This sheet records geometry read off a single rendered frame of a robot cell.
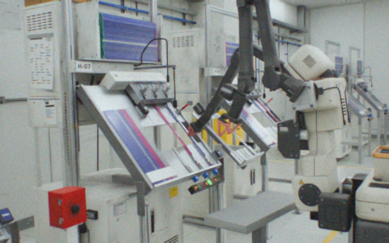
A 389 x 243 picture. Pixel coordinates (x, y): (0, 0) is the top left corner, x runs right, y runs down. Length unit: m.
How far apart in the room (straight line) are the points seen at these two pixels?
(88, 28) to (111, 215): 1.05
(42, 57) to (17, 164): 1.55
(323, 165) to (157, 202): 1.16
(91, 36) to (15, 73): 1.56
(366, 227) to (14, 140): 2.98
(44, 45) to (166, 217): 1.30
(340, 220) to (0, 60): 2.96
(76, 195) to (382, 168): 1.29
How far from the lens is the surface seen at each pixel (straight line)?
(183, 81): 3.64
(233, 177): 3.47
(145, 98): 2.48
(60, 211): 1.87
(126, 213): 2.42
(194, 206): 3.74
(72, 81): 2.35
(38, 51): 2.60
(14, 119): 3.86
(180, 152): 2.43
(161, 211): 2.67
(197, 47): 3.57
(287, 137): 1.87
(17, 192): 3.94
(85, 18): 2.47
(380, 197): 1.69
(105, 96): 2.38
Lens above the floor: 1.21
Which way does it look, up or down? 5 degrees down
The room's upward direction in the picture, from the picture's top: 2 degrees counter-clockwise
